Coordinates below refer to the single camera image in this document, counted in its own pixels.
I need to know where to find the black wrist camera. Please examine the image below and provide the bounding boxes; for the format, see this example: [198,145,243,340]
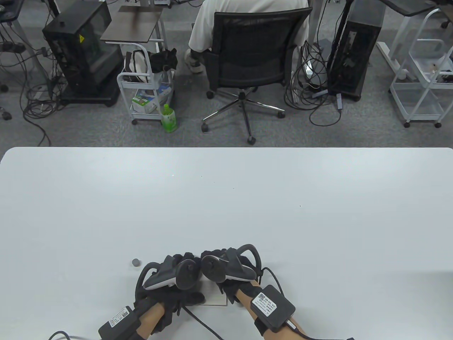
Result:
[152,308,177,335]

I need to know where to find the grey hand controller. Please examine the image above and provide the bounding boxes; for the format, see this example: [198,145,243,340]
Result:
[136,255,203,301]
[201,244,264,284]

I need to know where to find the person's right forearm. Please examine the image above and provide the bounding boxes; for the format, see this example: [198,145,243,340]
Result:
[235,287,280,340]

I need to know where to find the person's left hand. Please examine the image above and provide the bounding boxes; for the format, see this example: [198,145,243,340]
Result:
[134,252,206,335]

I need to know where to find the cream spiral notebook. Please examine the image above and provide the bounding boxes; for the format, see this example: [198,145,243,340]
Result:
[200,280,228,307]

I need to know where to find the person's left forearm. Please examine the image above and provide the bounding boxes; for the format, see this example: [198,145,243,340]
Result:
[136,303,167,340]

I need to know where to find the black glove cable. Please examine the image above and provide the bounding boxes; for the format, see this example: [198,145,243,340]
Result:
[258,266,283,293]
[182,306,222,340]

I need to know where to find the green drink bottle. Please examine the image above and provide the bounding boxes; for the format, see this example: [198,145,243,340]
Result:
[161,104,178,133]

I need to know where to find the black desk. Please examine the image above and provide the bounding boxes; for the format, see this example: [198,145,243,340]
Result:
[0,0,26,22]
[379,0,453,16]

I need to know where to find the tangle of black cables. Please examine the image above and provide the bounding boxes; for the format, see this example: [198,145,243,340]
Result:
[0,21,68,147]
[285,39,344,127]

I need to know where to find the black mesh office chair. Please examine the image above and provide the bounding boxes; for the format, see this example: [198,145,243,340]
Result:
[201,6,314,146]

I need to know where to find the black wrist sensor box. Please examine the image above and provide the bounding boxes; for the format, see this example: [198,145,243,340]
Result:
[251,285,296,333]
[98,306,142,340]

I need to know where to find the person's right hand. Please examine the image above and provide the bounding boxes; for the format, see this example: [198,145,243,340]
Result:
[202,249,264,305]

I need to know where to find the white desk foot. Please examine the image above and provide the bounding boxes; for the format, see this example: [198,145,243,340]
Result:
[376,41,413,81]

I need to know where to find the white green box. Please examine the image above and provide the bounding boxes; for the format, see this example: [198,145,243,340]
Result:
[132,89,160,114]

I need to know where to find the blue white packet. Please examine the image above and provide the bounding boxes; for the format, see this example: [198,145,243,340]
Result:
[156,83,174,105]

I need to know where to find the black sensor box cable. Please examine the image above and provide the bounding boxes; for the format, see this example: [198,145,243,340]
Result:
[287,321,356,340]
[48,330,101,340]

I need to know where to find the black computer tower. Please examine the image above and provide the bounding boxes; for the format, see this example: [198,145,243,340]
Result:
[42,0,122,107]
[326,0,386,102]

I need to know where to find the small white rolling cart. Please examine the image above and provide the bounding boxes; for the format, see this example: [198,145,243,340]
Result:
[117,42,176,126]

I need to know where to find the white black tote bag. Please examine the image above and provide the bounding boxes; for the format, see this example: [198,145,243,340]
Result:
[123,50,149,84]

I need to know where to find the large white rolling cart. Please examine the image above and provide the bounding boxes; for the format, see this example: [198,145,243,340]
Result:
[389,9,453,129]

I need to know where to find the brown side table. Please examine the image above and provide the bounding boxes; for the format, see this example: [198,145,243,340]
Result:
[100,5,164,45]

